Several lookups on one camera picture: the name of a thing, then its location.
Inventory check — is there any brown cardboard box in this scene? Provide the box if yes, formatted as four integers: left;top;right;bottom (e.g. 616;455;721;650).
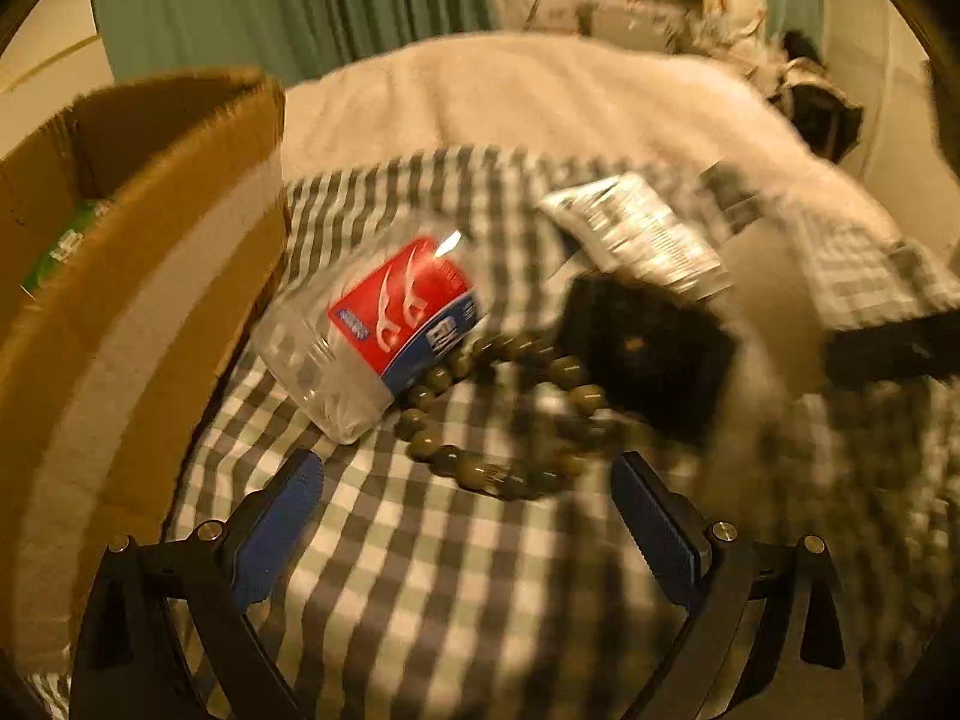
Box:
2;70;286;674

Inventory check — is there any grey white checkered sheet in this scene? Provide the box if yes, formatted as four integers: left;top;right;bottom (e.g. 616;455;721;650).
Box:
24;145;960;720

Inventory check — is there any brown bead bracelet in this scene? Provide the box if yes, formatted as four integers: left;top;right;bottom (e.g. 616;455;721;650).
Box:
392;328;640;503

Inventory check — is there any large green curtain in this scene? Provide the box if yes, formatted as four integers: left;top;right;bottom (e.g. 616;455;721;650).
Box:
91;0;498;85

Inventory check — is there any white fluffy blanket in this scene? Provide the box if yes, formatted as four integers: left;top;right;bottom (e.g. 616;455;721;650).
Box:
281;32;900;242

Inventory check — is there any silver foil packet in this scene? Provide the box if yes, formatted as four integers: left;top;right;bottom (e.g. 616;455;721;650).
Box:
539;172;732;301

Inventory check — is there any green snack bag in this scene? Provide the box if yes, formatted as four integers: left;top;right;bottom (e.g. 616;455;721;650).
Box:
21;199;114;299

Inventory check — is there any chair with clothes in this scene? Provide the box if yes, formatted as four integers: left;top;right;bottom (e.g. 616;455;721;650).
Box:
752;31;864;163

